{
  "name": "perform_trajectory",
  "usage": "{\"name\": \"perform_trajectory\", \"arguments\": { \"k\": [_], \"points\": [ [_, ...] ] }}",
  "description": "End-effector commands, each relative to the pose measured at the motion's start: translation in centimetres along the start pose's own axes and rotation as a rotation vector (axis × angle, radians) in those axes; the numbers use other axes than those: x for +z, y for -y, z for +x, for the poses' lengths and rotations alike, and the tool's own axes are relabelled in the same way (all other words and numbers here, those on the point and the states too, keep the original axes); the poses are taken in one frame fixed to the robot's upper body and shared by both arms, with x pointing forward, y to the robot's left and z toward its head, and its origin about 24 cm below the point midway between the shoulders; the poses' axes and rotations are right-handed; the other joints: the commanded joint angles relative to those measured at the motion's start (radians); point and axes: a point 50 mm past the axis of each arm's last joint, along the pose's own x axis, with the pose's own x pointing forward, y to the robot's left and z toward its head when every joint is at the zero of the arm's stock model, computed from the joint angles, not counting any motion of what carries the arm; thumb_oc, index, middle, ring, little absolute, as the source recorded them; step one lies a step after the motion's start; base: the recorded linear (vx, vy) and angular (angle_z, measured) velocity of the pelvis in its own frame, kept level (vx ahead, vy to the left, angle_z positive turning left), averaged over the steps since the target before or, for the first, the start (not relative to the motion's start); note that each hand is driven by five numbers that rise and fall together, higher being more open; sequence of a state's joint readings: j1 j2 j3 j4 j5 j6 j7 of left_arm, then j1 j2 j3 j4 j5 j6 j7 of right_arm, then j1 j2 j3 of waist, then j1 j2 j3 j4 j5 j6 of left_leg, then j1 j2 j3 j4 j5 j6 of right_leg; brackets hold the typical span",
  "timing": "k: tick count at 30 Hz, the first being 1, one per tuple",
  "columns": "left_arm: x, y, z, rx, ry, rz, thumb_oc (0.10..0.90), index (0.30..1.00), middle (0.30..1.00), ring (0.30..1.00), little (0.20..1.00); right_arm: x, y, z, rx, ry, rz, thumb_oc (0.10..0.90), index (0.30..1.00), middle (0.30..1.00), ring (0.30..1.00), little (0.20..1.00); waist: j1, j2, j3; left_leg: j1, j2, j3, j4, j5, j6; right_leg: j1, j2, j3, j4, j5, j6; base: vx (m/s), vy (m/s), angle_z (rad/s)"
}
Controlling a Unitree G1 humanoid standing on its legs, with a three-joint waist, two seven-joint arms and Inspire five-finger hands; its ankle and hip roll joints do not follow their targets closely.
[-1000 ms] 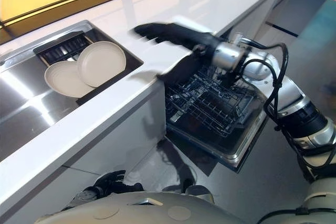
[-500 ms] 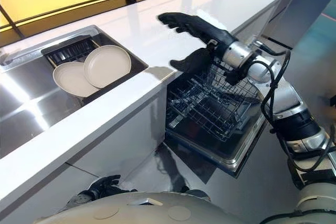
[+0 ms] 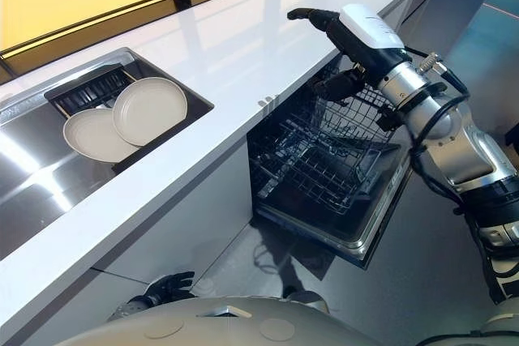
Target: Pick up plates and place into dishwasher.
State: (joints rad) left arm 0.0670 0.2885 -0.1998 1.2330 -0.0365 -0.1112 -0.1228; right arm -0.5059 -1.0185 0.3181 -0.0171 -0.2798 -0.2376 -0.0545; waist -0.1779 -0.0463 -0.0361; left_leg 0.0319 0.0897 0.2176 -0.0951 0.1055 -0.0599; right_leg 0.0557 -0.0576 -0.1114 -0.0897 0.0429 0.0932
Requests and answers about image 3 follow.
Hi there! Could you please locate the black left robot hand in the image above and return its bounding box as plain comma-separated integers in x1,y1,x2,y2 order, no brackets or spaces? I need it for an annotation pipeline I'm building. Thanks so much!
142,271,196,303

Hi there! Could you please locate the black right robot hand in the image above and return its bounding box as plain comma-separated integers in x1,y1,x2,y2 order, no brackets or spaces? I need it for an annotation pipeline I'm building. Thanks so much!
286,3,406,102

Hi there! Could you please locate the built-in dishwasher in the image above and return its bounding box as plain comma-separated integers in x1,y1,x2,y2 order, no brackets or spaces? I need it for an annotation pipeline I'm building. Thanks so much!
245,53,414,271

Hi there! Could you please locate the open dishwasher door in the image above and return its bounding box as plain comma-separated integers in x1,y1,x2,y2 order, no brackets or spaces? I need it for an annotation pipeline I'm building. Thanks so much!
255,143,414,271

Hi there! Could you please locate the grey robot torso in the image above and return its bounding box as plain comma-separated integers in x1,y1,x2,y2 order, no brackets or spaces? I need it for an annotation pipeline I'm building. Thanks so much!
56,289,366,346

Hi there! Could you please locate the round beige plate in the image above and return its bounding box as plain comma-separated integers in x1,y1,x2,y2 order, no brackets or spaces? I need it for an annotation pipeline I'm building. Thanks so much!
112,76,189,147
62,109,139,164

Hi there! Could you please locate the stainless steel sink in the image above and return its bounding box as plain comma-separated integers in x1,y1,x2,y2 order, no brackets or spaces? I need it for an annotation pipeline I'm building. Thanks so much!
0,46,215,262

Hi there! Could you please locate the black dish drying rack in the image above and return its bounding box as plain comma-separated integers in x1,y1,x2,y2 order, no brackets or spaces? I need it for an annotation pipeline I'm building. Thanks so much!
43,62,215,175

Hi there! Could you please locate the black wire dishwasher rack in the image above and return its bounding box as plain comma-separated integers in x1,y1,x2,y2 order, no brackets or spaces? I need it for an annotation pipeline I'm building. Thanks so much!
259,70,397,215

